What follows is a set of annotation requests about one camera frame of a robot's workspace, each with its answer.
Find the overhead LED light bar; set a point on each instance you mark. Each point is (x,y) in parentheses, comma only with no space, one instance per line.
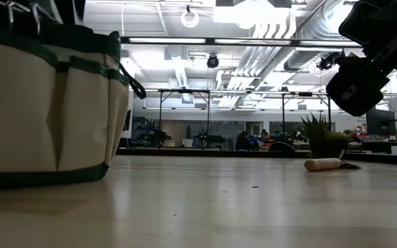
(210,41)

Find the white container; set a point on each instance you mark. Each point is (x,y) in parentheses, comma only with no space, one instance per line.
(169,143)
(187,142)

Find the beige green gardening bag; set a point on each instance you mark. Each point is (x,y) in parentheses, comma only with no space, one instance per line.
(19,113)

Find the potted succulent plant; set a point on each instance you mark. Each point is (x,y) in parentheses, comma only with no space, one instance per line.
(326,149)

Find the black round ceiling speaker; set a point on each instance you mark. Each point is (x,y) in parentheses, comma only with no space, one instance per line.
(213,61)

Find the black monitor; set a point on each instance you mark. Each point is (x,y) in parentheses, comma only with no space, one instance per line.
(127,120)
(380,122)

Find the black background rig frame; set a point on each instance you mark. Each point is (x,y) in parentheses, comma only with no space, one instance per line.
(184,91)

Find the person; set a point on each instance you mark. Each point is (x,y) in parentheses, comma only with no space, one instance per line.
(243,141)
(265,139)

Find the black ceiling camera cluster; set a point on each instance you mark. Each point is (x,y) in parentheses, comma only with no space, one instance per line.
(326,62)

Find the black background robot arm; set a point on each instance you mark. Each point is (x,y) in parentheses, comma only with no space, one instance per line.
(209,138)
(159,137)

